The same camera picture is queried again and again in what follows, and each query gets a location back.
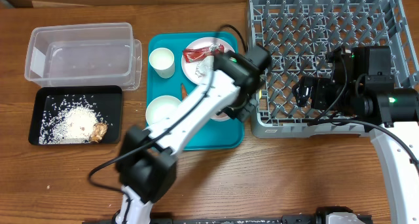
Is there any black waste tray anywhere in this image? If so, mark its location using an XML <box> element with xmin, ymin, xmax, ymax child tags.
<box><xmin>28</xmin><ymin>86</ymin><xmax>123</xmax><ymax>145</ymax></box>

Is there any brown food lump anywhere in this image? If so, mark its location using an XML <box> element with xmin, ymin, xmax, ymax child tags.
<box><xmin>89</xmin><ymin>122</ymin><xmax>108</xmax><ymax>143</ymax></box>

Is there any grey dishwasher rack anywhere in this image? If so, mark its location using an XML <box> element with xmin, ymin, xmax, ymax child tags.
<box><xmin>247</xmin><ymin>0</ymin><xmax>418</xmax><ymax>138</ymax></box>

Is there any large white plate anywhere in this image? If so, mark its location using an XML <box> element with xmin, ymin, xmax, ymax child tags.
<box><xmin>181</xmin><ymin>37</ymin><xmax>237</xmax><ymax>84</ymax></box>

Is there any clear plastic bin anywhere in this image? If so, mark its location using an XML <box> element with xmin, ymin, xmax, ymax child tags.
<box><xmin>24</xmin><ymin>22</ymin><xmax>142</xmax><ymax>90</ymax></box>

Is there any teal plastic tray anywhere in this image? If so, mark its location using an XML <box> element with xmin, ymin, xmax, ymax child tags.
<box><xmin>147</xmin><ymin>32</ymin><xmax>244</xmax><ymax>151</ymax></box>

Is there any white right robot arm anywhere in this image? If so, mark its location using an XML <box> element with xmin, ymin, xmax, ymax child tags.
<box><xmin>292</xmin><ymin>46</ymin><xmax>418</xmax><ymax>223</ymax></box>

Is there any white bowl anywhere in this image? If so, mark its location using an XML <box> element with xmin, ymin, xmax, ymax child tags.
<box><xmin>145</xmin><ymin>95</ymin><xmax>181</xmax><ymax>125</ymax></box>

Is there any pile of rice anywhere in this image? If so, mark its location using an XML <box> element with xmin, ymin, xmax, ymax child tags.
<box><xmin>39</xmin><ymin>94</ymin><xmax>113</xmax><ymax>145</ymax></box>

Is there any white napkin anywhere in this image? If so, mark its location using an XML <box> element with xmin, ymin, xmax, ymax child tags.
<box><xmin>195</xmin><ymin>56</ymin><xmax>214</xmax><ymax>78</ymax></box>

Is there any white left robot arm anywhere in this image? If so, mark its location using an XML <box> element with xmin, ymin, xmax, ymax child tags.
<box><xmin>113</xmin><ymin>45</ymin><xmax>272</xmax><ymax>223</ymax></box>

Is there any red snack wrapper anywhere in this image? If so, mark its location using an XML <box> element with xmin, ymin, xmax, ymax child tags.
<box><xmin>183</xmin><ymin>44</ymin><xmax>225</xmax><ymax>63</ymax></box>

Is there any white paper cup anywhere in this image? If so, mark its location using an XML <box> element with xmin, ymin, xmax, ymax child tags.
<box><xmin>149</xmin><ymin>47</ymin><xmax>175</xmax><ymax>79</ymax></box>

